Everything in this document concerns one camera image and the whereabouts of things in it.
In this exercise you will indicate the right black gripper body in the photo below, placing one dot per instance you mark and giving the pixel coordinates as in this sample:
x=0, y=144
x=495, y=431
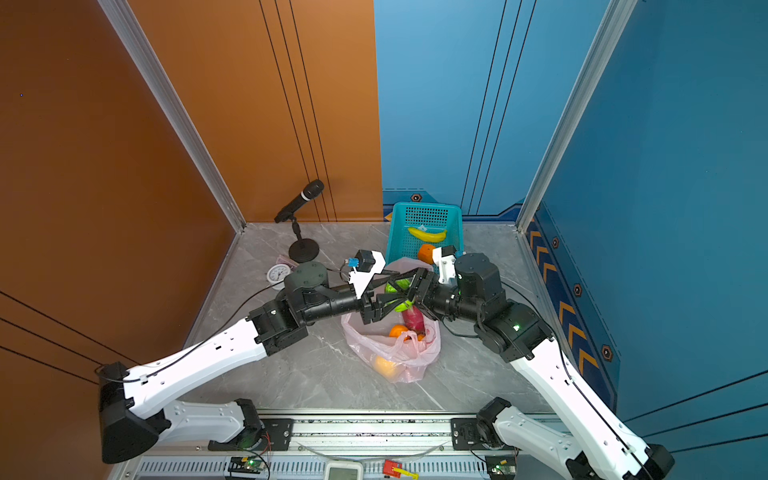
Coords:
x=439, y=299

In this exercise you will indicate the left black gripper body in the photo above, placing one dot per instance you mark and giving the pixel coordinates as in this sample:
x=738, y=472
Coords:
x=367, y=308

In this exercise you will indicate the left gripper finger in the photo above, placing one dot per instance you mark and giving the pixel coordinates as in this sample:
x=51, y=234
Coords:
x=396, y=280
x=387, y=304

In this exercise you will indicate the orange tangerine fruit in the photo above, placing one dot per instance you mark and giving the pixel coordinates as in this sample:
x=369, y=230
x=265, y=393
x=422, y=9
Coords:
x=425, y=253

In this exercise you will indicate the pink plastic bag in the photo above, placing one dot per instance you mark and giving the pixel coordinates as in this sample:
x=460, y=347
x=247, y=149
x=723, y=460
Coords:
x=415, y=353

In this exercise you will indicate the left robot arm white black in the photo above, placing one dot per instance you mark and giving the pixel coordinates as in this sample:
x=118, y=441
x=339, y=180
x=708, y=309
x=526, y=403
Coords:
x=132, y=400

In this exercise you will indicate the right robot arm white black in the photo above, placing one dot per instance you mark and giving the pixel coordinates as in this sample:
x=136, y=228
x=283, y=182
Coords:
x=596, y=444

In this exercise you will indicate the pink dragon fruit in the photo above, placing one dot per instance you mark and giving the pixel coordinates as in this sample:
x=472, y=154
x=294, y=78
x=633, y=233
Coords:
x=413, y=320

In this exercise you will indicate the yellow banana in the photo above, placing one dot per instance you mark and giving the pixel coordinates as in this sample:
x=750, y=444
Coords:
x=428, y=237

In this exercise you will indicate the teal plastic basket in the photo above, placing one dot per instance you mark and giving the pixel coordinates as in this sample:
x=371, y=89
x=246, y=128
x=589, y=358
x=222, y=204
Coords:
x=416, y=224

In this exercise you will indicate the white round alarm clock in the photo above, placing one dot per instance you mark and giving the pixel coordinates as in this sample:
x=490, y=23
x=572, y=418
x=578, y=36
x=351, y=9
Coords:
x=277, y=274

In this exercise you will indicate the red yellow button box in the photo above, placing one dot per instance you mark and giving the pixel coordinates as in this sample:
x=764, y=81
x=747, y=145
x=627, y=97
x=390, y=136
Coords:
x=396, y=470

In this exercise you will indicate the white display device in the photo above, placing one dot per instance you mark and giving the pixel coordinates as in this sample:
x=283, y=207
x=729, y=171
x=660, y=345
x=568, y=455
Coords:
x=343, y=470

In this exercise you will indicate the black small box right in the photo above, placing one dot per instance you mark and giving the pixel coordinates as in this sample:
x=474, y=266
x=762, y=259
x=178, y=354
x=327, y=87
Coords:
x=501, y=467

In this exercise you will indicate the green circuit board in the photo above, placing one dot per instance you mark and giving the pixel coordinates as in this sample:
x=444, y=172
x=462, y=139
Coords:
x=248, y=467

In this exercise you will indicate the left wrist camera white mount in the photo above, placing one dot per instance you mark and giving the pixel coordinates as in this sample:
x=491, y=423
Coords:
x=363, y=267

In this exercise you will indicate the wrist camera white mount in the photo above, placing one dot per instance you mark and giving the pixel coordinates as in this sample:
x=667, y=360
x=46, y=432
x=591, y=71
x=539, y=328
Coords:
x=363, y=267
x=444, y=260

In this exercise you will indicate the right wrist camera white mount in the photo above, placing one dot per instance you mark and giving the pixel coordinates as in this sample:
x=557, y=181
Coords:
x=444, y=260

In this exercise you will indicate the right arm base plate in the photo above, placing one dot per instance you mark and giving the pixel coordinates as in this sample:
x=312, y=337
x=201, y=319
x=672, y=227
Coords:
x=471, y=434

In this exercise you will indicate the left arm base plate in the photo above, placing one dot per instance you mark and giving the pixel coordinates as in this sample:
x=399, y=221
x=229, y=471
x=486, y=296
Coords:
x=273, y=436

